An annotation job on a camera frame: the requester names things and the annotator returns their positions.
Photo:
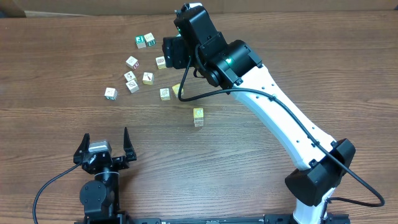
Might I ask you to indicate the wooden block yellow sided small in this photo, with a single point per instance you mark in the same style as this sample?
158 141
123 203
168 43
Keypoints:
130 76

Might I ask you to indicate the wooden block number 2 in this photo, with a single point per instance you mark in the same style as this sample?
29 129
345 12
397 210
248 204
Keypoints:
132 86

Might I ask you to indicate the wooden block yellow letter B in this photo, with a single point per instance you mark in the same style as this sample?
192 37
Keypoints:
148 78

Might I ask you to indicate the wooden block red letter U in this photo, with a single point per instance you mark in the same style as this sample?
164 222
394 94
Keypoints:
132 62

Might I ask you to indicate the wooden block yellow acorn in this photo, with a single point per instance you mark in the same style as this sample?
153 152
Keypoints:
176 89

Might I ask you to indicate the wooden block green R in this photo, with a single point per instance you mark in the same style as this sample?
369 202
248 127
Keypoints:
198 120

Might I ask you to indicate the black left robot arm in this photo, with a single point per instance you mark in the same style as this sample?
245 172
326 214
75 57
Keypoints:
100 197

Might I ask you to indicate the wooden block yellow oval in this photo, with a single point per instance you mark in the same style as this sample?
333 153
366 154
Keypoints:
160 61

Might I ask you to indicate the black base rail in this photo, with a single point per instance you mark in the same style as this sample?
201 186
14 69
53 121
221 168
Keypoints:
217 220

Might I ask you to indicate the wooden block green top J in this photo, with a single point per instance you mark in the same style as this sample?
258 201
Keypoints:
140 41

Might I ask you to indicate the wooden block yellow top bone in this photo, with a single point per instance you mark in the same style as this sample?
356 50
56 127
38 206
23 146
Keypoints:
198 113

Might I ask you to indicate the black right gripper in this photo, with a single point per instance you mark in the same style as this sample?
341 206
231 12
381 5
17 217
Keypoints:
176 53

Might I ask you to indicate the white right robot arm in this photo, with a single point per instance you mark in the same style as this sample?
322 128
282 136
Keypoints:
320 160

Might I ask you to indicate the wooden block yellow letter L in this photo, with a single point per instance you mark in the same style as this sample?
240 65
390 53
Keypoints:
164 94

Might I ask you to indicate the wooden block teal letter R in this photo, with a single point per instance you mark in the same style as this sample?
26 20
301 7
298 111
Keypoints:
149 39

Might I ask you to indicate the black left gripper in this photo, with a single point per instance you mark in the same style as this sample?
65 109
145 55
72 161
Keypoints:
129 152

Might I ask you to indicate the wooden block green J side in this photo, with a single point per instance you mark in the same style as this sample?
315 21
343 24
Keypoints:
110 93

